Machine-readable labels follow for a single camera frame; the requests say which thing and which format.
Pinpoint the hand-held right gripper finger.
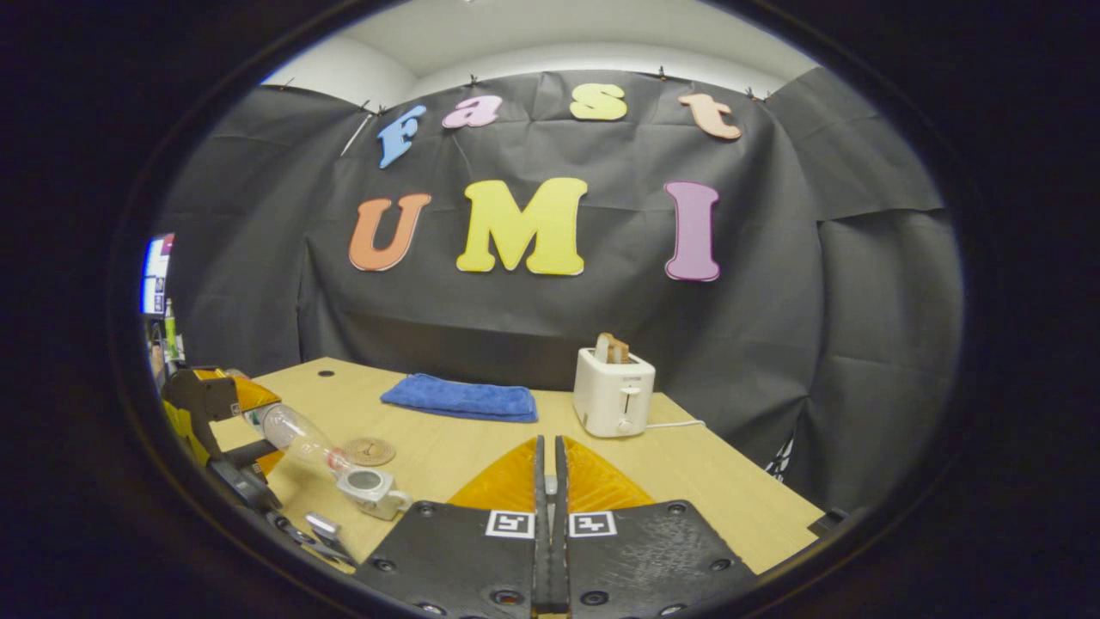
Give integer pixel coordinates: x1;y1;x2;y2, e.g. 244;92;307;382
551;435;759;619
352;435;552;619

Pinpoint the clear plastic water bottle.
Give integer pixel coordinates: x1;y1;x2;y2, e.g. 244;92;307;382
243;402;353;475

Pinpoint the white ceramic teacup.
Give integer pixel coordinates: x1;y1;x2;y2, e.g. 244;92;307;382
337;469;413;521

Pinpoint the round brown coaster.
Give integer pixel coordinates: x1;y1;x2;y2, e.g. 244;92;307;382
342;438;397;467

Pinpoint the computer monitor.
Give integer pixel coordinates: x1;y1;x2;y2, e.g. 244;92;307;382
142;234;175;315

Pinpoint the white toaster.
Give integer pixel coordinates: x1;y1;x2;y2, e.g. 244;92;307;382
573;346;656;438

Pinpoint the blue folded towel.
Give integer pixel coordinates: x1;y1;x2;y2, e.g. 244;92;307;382
381;372;539;423

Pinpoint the black backdrop cloth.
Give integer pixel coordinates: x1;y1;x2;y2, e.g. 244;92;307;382
155;67;963;517

